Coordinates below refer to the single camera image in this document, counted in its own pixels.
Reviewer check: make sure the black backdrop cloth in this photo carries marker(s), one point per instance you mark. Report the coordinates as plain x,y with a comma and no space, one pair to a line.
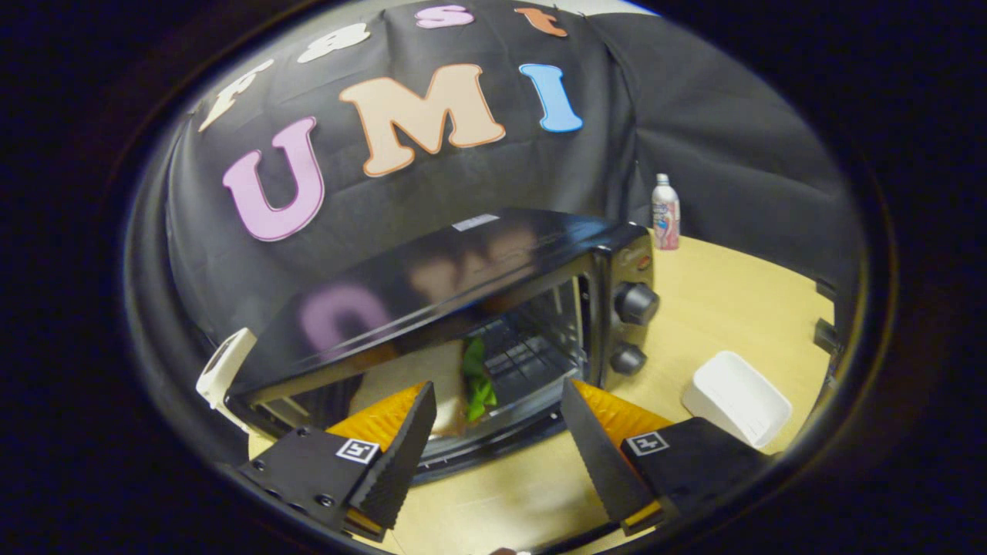
694,116

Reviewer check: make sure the white bread lettuce sandwich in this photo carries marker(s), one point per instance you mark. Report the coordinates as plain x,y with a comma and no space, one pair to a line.
478,385

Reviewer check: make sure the black toaster oven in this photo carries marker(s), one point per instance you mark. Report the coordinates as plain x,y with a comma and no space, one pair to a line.
463,262

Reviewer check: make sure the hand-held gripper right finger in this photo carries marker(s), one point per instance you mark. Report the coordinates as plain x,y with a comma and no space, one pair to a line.
597,462

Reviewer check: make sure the white rectangular tray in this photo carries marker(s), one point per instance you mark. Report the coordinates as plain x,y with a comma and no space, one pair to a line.
736,397

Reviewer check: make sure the white pop-up toaster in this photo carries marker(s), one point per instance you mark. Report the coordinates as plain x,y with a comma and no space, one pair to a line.
224,370

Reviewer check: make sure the white bottle with pink label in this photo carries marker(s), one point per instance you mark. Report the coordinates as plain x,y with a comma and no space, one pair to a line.
665,216

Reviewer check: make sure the black table edge bracket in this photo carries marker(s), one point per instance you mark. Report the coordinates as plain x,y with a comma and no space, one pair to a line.
826,335

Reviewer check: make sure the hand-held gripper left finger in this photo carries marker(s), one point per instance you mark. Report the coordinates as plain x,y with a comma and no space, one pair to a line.
401,462

